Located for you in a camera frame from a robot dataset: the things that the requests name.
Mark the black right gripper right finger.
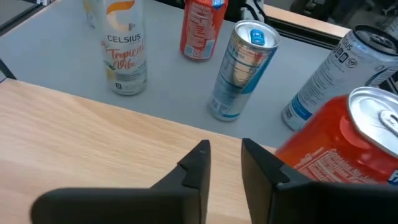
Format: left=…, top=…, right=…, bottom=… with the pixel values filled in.
left=241, top=138, right=398, bottom=224

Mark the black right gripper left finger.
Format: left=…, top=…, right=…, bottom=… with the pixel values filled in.
left=30, top=139, right=211, bottom=224

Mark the red orange Fanta can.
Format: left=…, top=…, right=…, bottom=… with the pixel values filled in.
left=180, top=0, right=229, bottom=62
left=275, top=86, right=398, bottom=187

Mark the silver blue Red Bull can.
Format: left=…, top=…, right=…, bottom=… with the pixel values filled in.
left=207, top=19, right=281, bottom=122

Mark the white metal bracket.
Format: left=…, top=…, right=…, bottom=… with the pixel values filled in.
left=241, top=4, right=265, bottom=22

